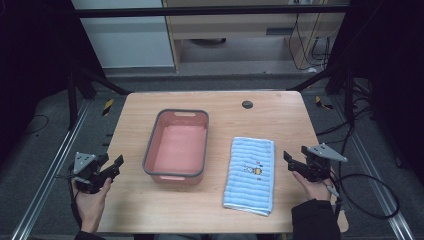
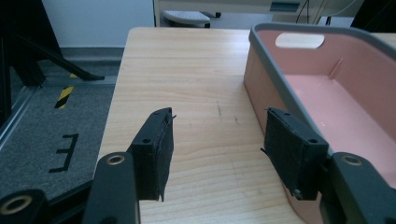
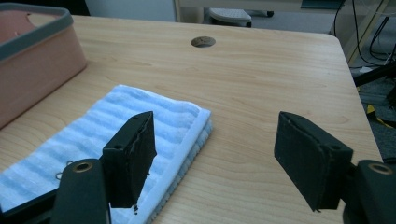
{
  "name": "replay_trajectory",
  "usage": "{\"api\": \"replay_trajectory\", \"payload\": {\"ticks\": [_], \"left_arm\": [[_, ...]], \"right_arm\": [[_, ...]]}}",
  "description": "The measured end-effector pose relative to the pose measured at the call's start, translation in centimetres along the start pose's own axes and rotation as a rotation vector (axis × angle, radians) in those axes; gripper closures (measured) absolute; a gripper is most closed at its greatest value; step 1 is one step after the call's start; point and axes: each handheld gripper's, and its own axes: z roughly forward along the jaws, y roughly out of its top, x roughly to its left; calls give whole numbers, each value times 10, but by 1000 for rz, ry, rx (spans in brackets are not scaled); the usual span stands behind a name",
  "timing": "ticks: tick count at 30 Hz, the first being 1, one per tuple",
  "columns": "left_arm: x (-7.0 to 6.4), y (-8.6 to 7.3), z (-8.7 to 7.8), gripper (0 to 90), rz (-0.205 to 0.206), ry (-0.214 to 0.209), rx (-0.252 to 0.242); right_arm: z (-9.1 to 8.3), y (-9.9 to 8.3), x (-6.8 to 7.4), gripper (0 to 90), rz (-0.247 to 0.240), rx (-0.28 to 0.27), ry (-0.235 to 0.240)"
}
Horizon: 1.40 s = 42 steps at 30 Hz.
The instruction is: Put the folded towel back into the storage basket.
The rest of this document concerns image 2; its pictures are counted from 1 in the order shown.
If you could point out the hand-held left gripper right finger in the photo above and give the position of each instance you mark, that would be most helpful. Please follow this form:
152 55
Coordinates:
292 152

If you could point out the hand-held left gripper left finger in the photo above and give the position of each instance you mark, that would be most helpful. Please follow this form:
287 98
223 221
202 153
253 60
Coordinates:
153 155

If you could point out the pink plastic basket grey rim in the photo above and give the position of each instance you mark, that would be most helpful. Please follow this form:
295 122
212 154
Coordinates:
342 102

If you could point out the white footrest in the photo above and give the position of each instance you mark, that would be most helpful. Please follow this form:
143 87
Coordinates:
186 17

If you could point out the black metal stand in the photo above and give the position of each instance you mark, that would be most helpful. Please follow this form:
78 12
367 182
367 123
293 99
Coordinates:
28 53

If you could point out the dark curtain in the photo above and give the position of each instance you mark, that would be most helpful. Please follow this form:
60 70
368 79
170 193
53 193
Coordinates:
378 14

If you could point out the beige desk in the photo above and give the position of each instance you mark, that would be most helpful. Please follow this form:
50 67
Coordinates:
218 4

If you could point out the metal floor rail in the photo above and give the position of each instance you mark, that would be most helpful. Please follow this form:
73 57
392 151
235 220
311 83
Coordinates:
18 107

